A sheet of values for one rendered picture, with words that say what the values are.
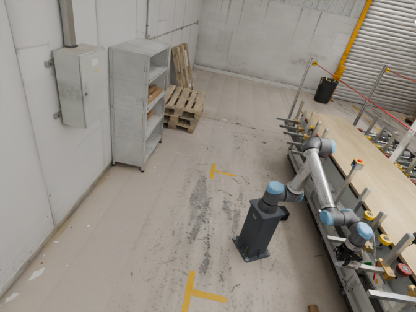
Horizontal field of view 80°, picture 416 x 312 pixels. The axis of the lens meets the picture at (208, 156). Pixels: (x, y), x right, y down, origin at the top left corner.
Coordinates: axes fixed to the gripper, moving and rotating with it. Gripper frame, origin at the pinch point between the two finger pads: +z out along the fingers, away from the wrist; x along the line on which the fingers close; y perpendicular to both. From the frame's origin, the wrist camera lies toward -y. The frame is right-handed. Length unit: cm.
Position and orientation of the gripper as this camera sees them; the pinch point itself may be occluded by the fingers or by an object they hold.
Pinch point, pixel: (338, 265)
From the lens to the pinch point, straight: 202.8
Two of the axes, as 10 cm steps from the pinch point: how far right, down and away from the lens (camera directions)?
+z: -2.2, 8.2, 5.3
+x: -0.8, 5.3, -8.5
